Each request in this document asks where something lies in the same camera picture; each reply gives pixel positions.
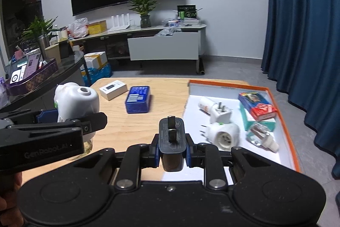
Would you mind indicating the black cylinder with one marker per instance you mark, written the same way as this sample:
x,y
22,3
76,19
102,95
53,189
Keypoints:
x,y
201,68

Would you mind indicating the white pill bottle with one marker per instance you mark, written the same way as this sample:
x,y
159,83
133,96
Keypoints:
x,y
205,105

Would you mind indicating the clear refill bottle white cap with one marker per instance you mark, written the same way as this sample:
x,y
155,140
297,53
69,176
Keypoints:
x,y
261,135

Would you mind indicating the stack of books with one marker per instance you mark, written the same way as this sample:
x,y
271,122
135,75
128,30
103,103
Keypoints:
x,y
191,22

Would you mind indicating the white router with antennas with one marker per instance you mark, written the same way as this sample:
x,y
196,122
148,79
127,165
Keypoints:
x,y
119,25

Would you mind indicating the blue plastic case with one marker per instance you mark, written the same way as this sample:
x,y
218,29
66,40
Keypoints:
x,y
138,99

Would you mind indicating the black green gift box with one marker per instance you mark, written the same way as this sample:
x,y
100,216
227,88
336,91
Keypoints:
x,y
186,11

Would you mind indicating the tiger print playing card box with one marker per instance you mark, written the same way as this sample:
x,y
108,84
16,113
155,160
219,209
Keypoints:
x,y
259,106

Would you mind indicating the orange rimmed white tray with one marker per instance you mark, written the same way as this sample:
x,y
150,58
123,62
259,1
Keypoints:
x,y
196,120

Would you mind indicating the teal cardboard box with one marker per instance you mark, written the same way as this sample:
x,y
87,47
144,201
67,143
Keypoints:
x,y
247,120

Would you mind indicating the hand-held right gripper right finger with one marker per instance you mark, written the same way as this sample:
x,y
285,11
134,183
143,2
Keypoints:
x,y
189,155

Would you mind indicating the white yellow cardboard box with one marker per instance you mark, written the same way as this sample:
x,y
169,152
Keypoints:
x,y
96,60

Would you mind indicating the white plug adapter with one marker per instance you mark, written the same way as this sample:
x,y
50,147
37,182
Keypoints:
x,y
221,114

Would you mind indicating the person's left hand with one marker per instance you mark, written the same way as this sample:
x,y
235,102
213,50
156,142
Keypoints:
x,y
10,189

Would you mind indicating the white red plastic bag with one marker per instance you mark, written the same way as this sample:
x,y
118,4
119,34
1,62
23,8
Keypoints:
x,y
78,29

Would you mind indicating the blue wrapped bottle pack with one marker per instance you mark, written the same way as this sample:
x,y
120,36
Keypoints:
x,y
99,74

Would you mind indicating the potted green plant glass vase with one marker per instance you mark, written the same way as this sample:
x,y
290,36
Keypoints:
x,y
144,7

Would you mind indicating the dark glass side table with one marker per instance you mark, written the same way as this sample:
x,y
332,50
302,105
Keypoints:
x,y
66,70

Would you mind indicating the long television cabinet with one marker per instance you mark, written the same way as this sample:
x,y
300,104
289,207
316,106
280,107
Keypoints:
x,y
162,46

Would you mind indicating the clear plastic bag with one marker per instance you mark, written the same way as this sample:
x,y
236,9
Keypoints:
x,y
164,32

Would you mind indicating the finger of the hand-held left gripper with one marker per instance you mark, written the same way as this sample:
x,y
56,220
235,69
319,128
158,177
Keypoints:
x,y
46,115
93,122

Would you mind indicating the potted plant metal pot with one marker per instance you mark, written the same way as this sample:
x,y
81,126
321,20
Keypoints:
x,y
39,30

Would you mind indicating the purple patterned tray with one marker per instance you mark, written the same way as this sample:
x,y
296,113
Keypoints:
x,y
37,80

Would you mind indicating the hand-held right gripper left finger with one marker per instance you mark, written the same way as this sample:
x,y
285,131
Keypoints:
x,y
157,151

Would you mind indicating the small white cardboard box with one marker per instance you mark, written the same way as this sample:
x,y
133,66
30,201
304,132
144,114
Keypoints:
x,y
113,90

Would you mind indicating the dark blue curtain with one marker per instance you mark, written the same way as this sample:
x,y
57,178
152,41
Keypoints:
x,y
305,30

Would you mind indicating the black charger adapter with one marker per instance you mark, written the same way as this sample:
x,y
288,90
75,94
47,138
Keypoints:
x,y
171,142

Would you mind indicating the beige container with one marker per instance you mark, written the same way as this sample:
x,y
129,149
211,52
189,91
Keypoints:
x,y
53,54

